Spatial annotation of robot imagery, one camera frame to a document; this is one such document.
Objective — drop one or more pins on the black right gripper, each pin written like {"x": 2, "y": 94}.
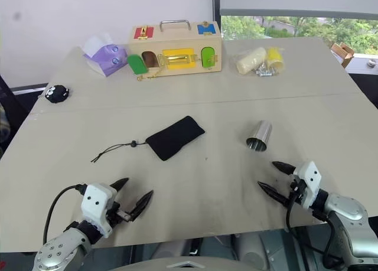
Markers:
{"x": 297, "y": 191}

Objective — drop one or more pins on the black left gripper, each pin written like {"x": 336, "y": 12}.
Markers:
{"x": 118, "y": 214}

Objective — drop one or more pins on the clear plastic bag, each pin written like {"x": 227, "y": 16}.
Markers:
{"x": 236, "y": 61}

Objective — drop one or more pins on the stainless steel cup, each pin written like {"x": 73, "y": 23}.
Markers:
{"x": 261, "y": 135}

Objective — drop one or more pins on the grey robot torso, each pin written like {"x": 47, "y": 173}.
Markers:
{"x": 189, "y": 265}

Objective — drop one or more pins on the pile of silver bolts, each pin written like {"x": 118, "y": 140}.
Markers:
{"x": 264, "y": 71}

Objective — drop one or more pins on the yellow plastic cup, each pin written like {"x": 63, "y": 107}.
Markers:
{"x": 275, "y": 58}

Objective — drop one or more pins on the cream foam roll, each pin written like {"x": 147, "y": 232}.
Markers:
{"x": 249, "y": 61}

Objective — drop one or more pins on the black plush toy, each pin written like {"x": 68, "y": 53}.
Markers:
{"x": 56, "y": 94}

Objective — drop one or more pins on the purple tissue box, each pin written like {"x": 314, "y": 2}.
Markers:
{"x": 104, "y": 60}

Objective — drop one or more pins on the brown cardboard box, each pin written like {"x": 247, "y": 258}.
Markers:
{"x": 342, "y": 54}

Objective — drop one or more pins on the round silver knob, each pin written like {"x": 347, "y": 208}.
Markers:
{"x": 371, "y": 63}

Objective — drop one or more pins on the wooden lock activity box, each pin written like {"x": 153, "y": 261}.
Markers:
{"x": 177, "y": 37}

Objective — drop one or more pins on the grey roller blind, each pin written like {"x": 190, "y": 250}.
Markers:
{"x": 295, "y": 2}

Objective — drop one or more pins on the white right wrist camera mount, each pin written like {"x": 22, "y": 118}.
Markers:
{"x": 311, "y": 179}

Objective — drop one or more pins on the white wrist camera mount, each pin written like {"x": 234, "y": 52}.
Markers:
{"x": 96, "y": 200}
{"x": 311, "y": 179}

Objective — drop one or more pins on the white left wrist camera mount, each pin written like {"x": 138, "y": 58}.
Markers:
{"x": 96, "y": 200}

